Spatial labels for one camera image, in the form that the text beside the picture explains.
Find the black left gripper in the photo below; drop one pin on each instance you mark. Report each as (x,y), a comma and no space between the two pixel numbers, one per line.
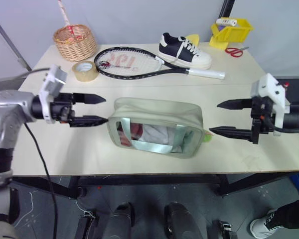
(61,104)

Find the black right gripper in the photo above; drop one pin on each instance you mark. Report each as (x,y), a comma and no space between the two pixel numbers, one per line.
(260,117)

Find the red cloth inside pouch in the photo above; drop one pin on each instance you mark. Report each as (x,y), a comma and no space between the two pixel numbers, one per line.
(137,130)

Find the green pouch with clear window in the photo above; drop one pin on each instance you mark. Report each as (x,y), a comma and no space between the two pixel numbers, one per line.
(154,109)

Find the white cloth inside pouch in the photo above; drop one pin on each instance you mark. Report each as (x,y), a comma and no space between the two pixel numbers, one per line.
(155,134)

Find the brown packing tape roll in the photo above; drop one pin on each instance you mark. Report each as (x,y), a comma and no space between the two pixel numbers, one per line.
(86,74)

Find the woven wicker basket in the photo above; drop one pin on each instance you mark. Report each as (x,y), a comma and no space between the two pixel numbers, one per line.
(76,47)

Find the black and white sneaker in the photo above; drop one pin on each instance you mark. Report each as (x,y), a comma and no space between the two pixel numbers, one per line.
(189,56)

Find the black tennis racket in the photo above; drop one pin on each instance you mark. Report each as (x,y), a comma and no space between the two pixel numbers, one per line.
(173,70)

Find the yellow plastic storage bin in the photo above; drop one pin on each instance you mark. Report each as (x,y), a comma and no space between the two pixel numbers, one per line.
(235,33)

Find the yellow triangular piece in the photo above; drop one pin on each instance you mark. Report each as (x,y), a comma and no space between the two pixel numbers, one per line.
(194,38)

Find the white power strip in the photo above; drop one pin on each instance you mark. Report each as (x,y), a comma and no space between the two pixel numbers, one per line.
(226,22)

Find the grey metal pole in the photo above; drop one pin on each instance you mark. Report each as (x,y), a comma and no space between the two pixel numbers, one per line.
(11,42)

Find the white bystander shoe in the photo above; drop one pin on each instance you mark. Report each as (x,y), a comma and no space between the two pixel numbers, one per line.
(262,225)

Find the black bystander trouser leg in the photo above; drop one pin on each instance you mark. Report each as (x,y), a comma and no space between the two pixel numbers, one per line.
(292,215)

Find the dark rounded robot leg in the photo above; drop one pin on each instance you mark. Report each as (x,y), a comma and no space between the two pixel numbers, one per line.
(180,221)
(120,221)

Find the grey robot torso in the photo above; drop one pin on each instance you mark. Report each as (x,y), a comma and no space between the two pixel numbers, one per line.
(1,224)

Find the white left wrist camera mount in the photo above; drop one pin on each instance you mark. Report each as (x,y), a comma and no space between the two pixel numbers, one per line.
(51,83)

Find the black table frame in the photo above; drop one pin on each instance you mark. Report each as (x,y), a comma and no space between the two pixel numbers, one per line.
(139,179)

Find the black metal post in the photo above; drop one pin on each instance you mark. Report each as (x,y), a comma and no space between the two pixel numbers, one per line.
(226,8)

